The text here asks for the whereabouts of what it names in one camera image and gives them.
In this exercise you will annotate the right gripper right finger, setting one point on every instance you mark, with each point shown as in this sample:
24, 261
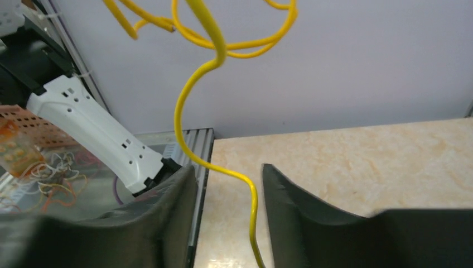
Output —
306, 231

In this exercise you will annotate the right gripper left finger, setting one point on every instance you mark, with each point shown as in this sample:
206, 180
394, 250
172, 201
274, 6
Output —
152, 231

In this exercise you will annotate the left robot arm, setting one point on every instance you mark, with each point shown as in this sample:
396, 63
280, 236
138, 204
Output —
38, 75

